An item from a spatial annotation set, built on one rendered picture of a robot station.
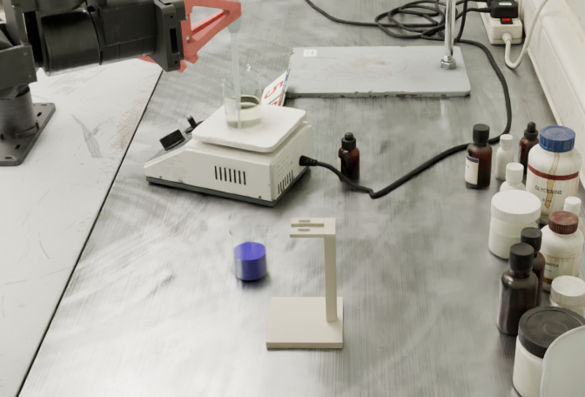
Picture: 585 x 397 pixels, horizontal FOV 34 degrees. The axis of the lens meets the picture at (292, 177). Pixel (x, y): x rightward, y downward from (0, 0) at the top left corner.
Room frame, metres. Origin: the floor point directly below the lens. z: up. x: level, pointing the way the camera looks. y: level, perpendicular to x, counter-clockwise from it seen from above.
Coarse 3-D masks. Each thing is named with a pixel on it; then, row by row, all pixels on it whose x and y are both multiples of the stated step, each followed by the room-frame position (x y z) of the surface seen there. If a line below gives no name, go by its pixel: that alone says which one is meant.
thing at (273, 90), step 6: (282, 78) 1.44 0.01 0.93; (270, 84) 1.46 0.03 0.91; (276, 84) 1.43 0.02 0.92; (282, 84) 1.41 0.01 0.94; (270, 90) 1.43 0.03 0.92; (276, 90) 1.41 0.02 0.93; (264, 96) 1.43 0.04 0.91; (270, 96) 1.40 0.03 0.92; (276, 96) 1.38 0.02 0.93; (264, 102) 1.40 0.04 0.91
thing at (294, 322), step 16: (304, 224) 0.84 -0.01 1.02; (320, 224) 0.84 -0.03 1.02; (336, 272) 0.84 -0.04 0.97; (336, 288) 0.83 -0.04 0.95; (272, 304) 0.87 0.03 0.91; (288, 304) 0.87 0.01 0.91; (304, 304) 0.87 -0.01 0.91; (320, 304) 0.86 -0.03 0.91; (336, 304) 0.83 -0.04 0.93; (272, 320) 0.84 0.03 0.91; (288, 320) 0.84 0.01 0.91; (304, 320) 0.84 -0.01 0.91; (320, 320) 0.83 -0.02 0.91; (336, 320) 0.83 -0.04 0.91; (272, 336) 0.81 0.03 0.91; (288, 336) 0.81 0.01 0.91; (304, 336) 0.81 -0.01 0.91; (320, 336) 0.81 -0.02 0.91; (336, 336) 0.81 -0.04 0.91
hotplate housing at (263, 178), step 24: (192, 144) 1.14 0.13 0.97; (216, 144) 1.14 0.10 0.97; (288, 144) 1.14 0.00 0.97; (312, 144) 1.20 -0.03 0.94; (144, 168) 1.17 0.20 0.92; (168, 168) 1.15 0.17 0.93; (192, 168) 1.13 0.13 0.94; (216, 168) 1.12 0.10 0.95; (240, 168) 1.10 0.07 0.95; (264, 168) 1.09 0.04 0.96; (288, 168) 1.12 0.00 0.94; (216, 192) 1.12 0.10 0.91; (240, 192) 1.10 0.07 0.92; (264, 192) 1.09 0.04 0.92
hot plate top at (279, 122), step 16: (272, 112) 1.19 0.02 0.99; (288, 112) 1.19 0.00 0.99; (304, 112) 1.19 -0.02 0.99; (208, 128) 1.15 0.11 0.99; (224, 128) 1.15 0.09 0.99; (256, 128) 1.15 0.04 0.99; (272, 128) 1.15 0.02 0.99; (288, 128) 1.14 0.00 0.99; (224, 144) 1.12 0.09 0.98; (240, 144) 1.11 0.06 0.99; (256, 144) 1.10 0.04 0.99; (272, 144) 1.10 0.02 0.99
